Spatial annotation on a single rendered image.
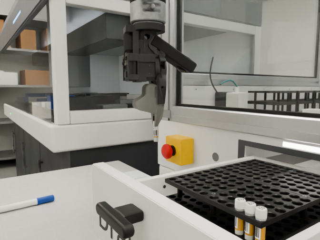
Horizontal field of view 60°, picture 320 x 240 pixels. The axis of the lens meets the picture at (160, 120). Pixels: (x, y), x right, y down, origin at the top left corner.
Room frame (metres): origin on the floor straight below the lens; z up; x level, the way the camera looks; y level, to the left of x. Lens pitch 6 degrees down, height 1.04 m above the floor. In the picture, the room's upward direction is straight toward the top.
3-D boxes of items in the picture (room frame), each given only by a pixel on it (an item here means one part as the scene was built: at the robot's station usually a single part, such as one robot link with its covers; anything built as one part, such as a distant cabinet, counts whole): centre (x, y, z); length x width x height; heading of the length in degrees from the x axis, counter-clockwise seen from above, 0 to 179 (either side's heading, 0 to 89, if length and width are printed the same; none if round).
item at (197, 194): (0.36, -0.06, 0.90); 0.18 x 0.02 x 0.01; 34
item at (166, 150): (0.72, -0.02, 0.88); 0.04 x 0.03 x 0.04; 34
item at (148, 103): (0.58, 0.02, 1.01); 0.06 x 0.03 x 0.09; 105
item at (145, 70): (0.60, 0.03, 1.11); 0.09 x 0.08 x 0.12; 105
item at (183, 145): (0.74, -0.05, 0.88); 0.07 x 0.05 x 0.07; 34
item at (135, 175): (0.81, 0.10, 0.77); 0.13 x 0.09 x 0.02; 124
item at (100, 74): (2.09, 0.43, 1.13); 1.78 x 1.14 x 0.45; 34
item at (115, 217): (0.29, 0.04, 0.91); 0.07 x 0.04 x 0.01; 34
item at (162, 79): (0.59, 0.00, 1.05); 0.05 x 0.02 x 0.09; 15
